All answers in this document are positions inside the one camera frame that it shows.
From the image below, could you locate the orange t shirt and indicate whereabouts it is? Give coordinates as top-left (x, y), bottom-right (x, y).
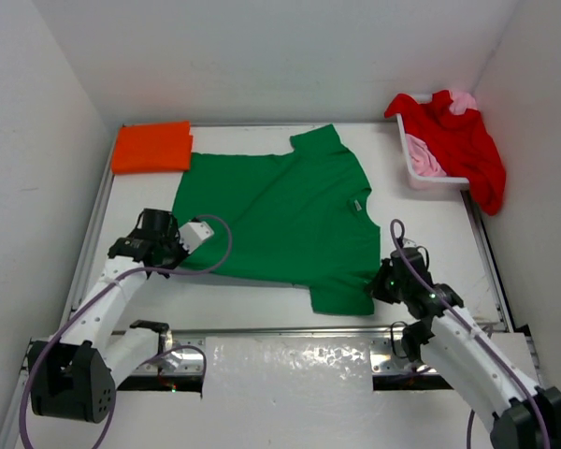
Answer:
top-left (110, 121), bottom-right (194, 175)

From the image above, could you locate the green t shirt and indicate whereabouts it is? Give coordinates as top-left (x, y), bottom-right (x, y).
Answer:
top-left (172, 124), bottom-right (381, 316)

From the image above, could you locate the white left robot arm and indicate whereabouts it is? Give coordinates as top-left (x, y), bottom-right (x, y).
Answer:
top-left (28, 209), bottom-right (213, 423)

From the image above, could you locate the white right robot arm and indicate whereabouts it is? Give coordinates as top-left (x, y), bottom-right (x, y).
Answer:
top-left (367, 247), bottom-right (561, 448)

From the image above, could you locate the white plastic bin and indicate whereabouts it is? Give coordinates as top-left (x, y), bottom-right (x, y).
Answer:
top-left (396, 91), bottom-right (477, 191)

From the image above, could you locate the pink t shirt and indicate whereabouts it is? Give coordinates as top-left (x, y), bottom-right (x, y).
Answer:
top-left (406, 134), bottom-right (447, 177)

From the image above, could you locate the red t shirt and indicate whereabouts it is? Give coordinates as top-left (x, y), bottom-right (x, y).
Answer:
top-left (384, 90), bottom-right (507, 215)

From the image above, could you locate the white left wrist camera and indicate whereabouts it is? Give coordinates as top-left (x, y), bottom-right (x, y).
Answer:
top-left (179, 220), bottom-right (214, 254)

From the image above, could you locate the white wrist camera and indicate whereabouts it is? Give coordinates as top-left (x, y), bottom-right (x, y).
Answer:
top-left (179, 220), bottom-right (214, 254)
top-left (402, 238), bottom-right (420, 251)

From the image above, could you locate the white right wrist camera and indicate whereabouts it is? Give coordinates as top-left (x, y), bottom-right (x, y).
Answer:
top-left (402, 238), bottom-right (420, 251)

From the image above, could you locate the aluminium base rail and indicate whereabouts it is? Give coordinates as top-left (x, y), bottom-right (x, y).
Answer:
top-left (22, 322), bottom-right (459, 375)

